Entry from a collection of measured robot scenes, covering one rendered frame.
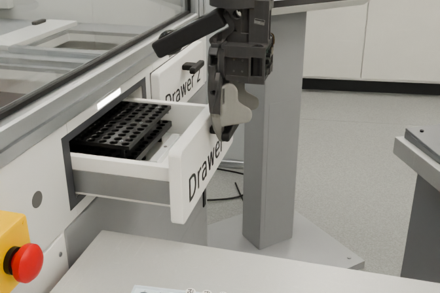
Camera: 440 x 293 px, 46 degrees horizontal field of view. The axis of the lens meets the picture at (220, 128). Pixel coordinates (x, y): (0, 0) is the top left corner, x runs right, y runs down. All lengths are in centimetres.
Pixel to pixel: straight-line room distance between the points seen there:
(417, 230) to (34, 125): 86
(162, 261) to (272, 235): 127
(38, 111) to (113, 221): 31
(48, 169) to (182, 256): 22
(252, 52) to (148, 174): 22
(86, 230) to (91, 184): 10
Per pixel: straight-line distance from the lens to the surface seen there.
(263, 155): 179
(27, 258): 56
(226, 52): 71
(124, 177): 72
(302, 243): 204
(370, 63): 379
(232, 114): 74
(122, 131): 80
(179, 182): 67
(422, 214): 120
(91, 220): 83
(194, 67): 108
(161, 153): 84
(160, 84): 99
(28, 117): 65
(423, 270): 124
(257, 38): 71
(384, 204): 245
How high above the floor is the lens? 121
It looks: 23 degrees down
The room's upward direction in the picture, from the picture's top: straight up
